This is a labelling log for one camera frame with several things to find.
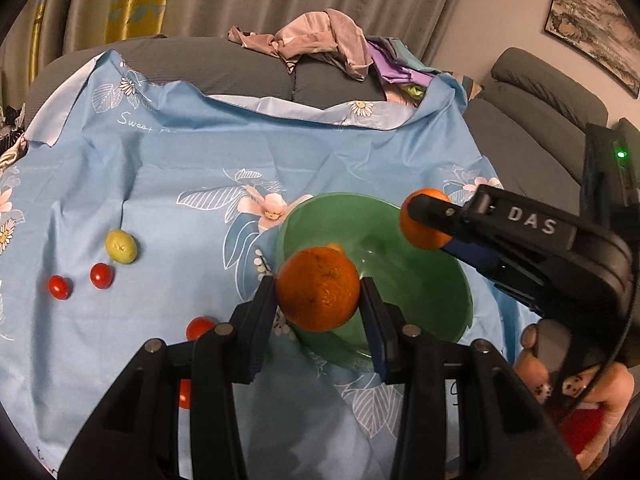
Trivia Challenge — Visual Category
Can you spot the person's right hand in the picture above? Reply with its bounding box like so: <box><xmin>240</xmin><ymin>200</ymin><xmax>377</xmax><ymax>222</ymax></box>
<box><xmin>515</xmin><ymin>322</ymin><xmax>637</xmax><ymax>473</ymax></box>

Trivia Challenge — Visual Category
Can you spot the framed landscape painting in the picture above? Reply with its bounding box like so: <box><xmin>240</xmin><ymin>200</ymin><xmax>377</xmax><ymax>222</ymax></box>
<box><xmin>544</xmin><ymin>0</ymin><xmax>640</xmax><ymax>99</ymax></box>

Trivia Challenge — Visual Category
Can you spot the pink satin garment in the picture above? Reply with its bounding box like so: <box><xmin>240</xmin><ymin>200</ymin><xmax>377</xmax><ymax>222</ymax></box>
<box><xmin>227</xmin><ymin>8</ymin><xmax>374</xmax><ymax>82</ymax></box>

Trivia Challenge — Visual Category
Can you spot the dark patterned cloth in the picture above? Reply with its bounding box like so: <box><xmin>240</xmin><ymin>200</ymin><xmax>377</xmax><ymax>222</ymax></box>
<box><xmin>0</xmin><ymin>104</ymin><xmax>27</xmax><ymax>173</ymax></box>

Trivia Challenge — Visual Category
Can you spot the red garment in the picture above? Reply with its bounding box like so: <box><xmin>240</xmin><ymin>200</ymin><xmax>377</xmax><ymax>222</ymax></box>
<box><xmin>547</xmin><ymin>405</ymin><xmax>604</xmax><ymax>457</ymax></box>

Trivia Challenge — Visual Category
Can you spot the purple garment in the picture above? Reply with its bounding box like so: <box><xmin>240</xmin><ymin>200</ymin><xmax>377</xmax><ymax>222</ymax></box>
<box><xmin>367</xmin><ymin>36</ymin><xmax>442</xmax><ymax>87</ymax></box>

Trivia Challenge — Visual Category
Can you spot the light blue floral cloth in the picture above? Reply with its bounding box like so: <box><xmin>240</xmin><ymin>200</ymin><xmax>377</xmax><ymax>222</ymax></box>
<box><xmin>0</xmin><ymin>49</ymin><xmax>538</xmax><ymax>480</ymax></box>

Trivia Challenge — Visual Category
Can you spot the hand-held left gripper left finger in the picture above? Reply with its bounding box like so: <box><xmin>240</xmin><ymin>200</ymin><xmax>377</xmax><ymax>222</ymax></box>
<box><xmin>57</xmin><ymin>275</ymin><xmax>278</xmax><ymax>480</ymax></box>

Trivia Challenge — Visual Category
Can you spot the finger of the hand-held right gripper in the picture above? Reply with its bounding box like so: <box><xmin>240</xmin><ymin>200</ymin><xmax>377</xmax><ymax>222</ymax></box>
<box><xmin>440</xmin><ymin>237</ymin><xmax>545</xmax><ymax>318</ymax></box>
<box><xmin>404</xmin><ymin>192</ymin><xmax>474</xmax><ymax>242</ymax></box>

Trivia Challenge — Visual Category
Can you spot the green plastic bowl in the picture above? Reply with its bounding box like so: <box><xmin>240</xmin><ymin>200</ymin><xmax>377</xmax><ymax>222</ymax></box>
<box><xmin>276</xmin><ymin>192</ymin><xmax>474</xmax><ymax>372</ymax></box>

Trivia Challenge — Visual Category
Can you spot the yellow-green fruit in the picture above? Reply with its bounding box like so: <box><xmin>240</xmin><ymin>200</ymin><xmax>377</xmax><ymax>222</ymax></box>
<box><xmin>104</xmin><ymin>229</ymin><xmax>138</xmax><ymax>265</ymax></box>

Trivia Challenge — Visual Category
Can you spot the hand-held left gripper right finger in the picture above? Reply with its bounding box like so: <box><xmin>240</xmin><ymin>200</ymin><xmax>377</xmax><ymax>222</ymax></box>
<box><xmin>359</xmin><ymin>276</ymin><xmax>584</xmax><ymax>480</ymax></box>

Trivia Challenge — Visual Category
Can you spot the orange mandarin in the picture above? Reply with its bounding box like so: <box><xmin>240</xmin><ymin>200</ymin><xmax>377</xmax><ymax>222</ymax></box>
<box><xmin>399</xmin><ymin>187</ymin><xmax>453</xmax><ymax>252</ymax></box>
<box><xmin>276</xmin><ymin>246</ymin><xmax>361</xmax><ymax>333</ymax></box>

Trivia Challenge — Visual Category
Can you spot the grey sofa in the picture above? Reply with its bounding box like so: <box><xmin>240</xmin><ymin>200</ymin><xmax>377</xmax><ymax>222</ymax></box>
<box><xmin>25</xmin><ymin>35</ymin><xmax>640</xmax><ymax>221</ymax></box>

